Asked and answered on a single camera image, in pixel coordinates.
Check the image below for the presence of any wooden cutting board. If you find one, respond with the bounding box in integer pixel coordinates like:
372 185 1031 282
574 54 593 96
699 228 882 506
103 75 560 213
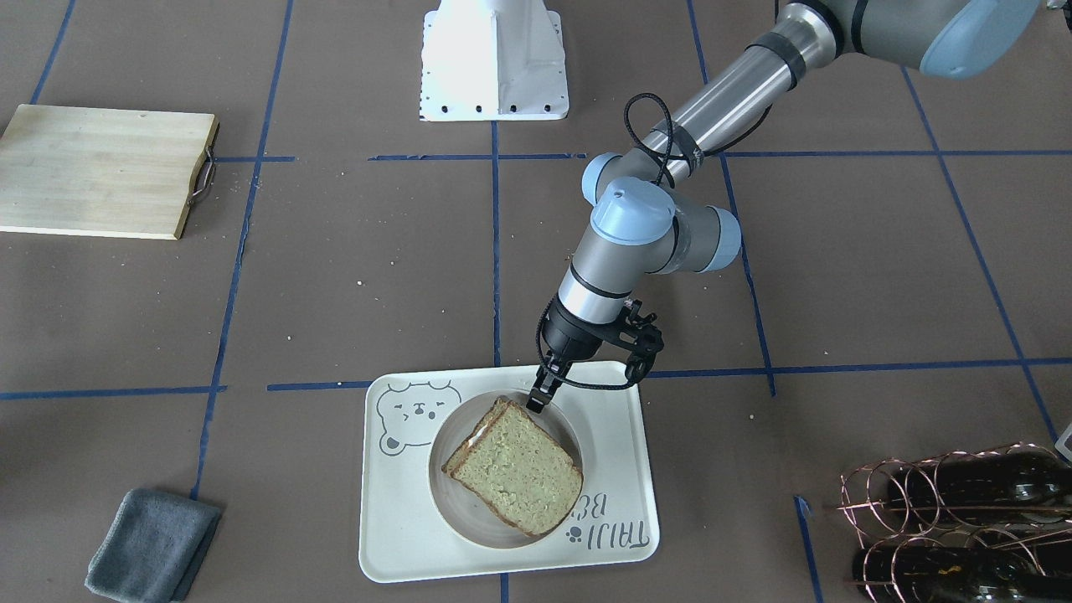
1 104 219 240

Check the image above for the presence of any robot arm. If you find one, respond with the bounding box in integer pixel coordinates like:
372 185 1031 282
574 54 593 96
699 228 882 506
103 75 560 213
526 1 1040 413

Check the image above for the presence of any dark wine bottle front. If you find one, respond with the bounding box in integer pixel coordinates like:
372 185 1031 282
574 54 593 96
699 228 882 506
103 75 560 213
887 448 1071 526

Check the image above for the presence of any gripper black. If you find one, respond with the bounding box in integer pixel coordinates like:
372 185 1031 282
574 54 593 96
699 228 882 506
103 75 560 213
526 295 625 415

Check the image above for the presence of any grey folded cloth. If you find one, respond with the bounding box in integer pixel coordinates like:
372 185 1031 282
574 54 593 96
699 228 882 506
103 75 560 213
85 488 222 602

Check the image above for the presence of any white round plate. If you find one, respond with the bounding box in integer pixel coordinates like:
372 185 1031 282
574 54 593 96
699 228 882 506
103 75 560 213
429 389 585 549

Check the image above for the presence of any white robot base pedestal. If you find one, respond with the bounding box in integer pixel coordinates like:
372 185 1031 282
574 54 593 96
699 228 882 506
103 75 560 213
419 1 570 122

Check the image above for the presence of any bread slice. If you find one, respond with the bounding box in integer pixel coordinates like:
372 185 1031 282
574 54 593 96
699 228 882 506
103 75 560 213
445 402 585 538
441 396 513 477

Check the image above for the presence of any dark wine bottle rear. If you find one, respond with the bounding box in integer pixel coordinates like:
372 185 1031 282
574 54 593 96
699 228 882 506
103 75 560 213
853 541 1071 602

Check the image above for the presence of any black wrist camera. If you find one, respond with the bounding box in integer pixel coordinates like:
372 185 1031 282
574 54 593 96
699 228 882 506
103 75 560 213
619 298 665 385

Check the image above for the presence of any copper wire bottle rack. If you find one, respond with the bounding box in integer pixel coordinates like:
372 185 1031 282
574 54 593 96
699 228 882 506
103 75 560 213
838 443 1071 584

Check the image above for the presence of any cream bear tray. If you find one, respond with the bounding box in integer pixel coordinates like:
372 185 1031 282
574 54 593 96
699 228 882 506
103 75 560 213
358 366 660 583

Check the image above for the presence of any dark wine bottle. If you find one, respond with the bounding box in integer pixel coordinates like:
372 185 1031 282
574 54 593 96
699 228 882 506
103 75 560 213
887 448 1071 526
853 541 1071 602

